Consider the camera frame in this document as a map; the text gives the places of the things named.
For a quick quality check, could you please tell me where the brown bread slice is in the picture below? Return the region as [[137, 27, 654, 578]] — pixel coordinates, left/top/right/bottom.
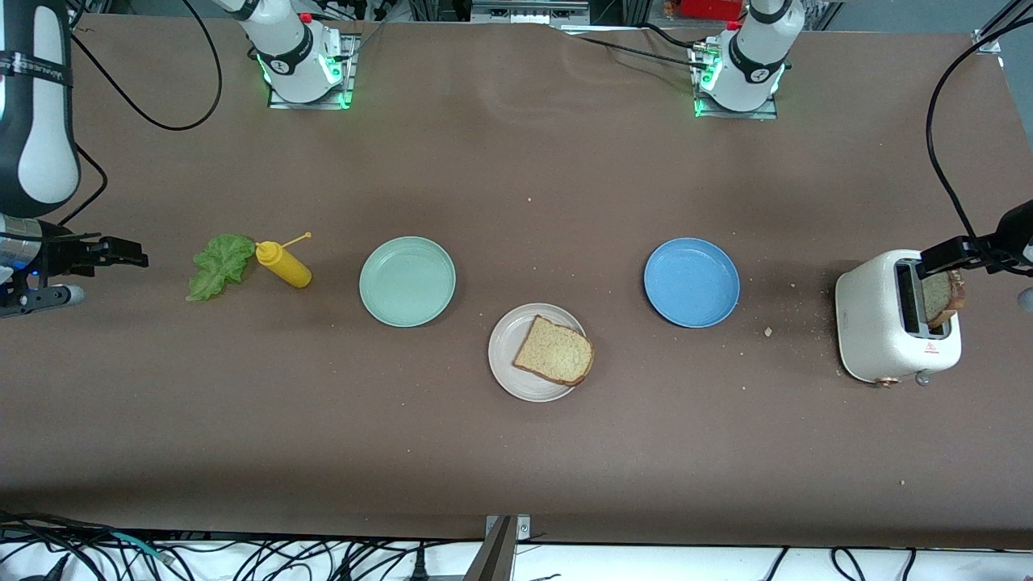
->
[[922, 270, 967, 328], [512, 315, 595, 387]]

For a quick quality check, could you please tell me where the green lettuce leaf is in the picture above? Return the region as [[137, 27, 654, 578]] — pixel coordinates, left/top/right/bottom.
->
[[186, 234, 257, 303]]

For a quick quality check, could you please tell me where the yellow squeeze bottle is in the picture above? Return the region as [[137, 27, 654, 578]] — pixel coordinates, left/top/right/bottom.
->
[[255, 232, 313, 289]]

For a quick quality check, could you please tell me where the blue plate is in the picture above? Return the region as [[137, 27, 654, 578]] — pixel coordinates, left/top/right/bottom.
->
[[643, 237, 741, 328]]

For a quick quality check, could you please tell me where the mint green plate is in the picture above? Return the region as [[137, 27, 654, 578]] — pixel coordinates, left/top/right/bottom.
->
[[359, 236, 457, 328]]

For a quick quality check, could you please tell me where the beige plate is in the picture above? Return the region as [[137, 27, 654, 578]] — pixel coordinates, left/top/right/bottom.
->
[[487, 303, 590, 403]]

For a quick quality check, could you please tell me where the white toaster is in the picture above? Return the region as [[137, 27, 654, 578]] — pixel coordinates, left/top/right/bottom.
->
[[835, 249, 963, 388]]

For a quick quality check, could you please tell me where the red box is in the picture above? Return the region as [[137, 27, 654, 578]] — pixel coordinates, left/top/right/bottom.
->
[[666, 0, 751, 21]]

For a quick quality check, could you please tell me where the grey power strip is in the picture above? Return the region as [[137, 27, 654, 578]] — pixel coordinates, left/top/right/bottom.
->
[[470, 0, 592, 25]]

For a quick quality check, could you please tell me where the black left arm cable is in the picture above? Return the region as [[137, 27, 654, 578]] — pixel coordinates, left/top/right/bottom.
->
[[926, 12, 1033, 239]]

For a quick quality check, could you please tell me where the aluminium frame profile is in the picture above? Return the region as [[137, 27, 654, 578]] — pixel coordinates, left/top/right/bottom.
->
[[972, 0, 1033, 56]]

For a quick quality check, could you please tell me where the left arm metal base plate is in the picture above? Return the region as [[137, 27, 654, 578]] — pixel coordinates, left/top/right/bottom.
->
[[692, 40, 780, 120]]

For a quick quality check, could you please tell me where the teal cable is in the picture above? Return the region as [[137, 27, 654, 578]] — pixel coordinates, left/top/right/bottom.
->
[[111, 531, 175, 563]]

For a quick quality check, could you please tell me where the black cable bundle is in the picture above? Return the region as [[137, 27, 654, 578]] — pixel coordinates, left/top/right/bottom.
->
[[0, 508, 485, 581]]

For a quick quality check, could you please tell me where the black table cable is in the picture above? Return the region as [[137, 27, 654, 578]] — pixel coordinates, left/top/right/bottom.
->
[[557, 23, 711, 69]]

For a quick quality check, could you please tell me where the grey metal bracket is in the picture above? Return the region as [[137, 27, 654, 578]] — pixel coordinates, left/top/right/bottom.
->
[[462, 514, 532, 581]]

